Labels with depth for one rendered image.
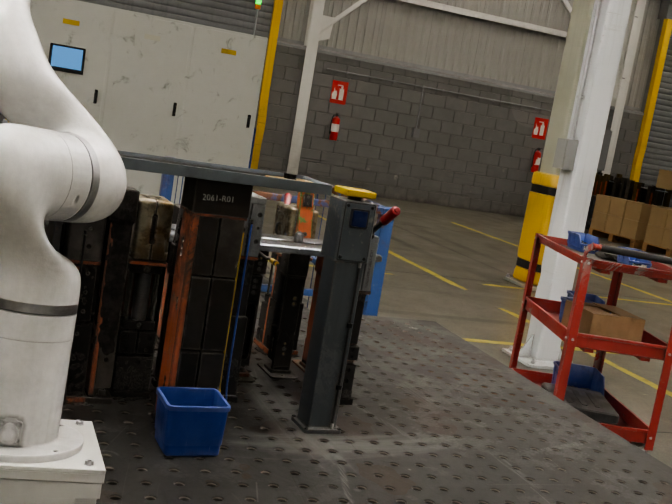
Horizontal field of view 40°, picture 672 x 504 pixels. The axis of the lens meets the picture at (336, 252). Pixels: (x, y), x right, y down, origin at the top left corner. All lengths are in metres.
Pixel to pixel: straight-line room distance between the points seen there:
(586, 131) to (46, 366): 4.73
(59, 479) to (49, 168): 0.40
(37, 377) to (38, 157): 0.29
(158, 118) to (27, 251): 8.54
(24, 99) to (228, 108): 8.57
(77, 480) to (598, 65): 4.82
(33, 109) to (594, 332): 2.93
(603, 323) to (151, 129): 6.65
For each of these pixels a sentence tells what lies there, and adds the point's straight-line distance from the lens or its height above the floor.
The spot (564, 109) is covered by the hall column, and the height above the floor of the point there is 1.72.
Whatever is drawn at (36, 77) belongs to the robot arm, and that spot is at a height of 1.27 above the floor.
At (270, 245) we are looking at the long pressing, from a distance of 1.90.
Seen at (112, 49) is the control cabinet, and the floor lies 1.59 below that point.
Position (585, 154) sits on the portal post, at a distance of 5.71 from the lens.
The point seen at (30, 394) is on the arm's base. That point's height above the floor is 0.86.
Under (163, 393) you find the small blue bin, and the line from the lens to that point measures 1.59.
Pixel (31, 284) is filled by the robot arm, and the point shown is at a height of 1.01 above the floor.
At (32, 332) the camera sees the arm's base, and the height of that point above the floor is 0.95.
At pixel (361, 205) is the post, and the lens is 1.65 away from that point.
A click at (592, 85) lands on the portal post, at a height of 1.72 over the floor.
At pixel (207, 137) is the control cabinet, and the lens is 9.83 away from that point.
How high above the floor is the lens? 1.28
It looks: 8 degrees down
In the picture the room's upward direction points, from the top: 10 degrees clockwise
